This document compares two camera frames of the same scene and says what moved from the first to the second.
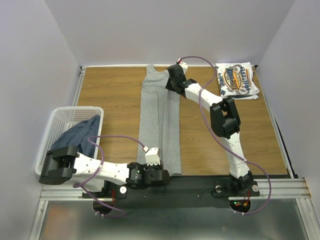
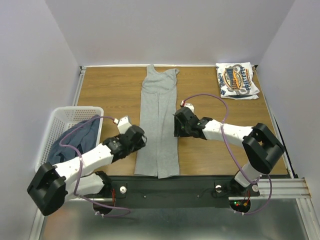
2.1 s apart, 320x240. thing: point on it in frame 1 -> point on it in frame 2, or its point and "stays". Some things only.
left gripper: (158, 167) -> (140, 144)
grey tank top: (159, 122) stays
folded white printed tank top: (236, 80) stays
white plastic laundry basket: (61, 118) stays
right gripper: (173, 71) -> (180, 122)
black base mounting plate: (182, 190) stays
